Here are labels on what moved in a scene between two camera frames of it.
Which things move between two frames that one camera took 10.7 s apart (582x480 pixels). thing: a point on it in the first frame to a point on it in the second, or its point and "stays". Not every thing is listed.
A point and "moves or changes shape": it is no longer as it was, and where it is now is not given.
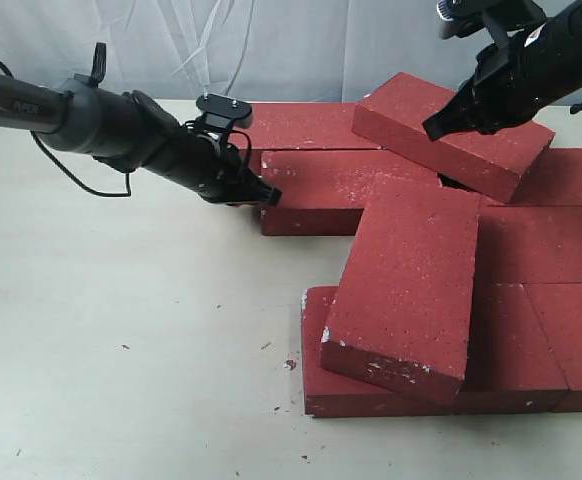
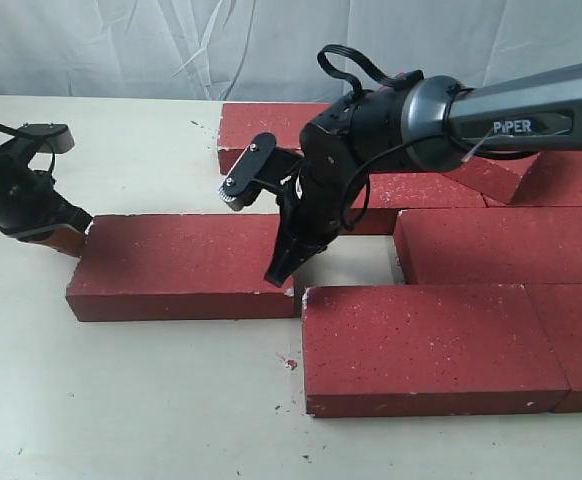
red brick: x=402 y=309 to x=178 y=267
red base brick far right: x=569 y=177 stays
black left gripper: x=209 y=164 to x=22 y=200
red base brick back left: x=302 y=126 stays
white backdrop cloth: x=270 y=50 stays
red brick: x=324 y=192 moves or changes shape
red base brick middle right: x=531 y=244 stays
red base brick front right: x=575 y=319 stays
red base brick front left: x=508 y=363 stays
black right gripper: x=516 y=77 to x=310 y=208
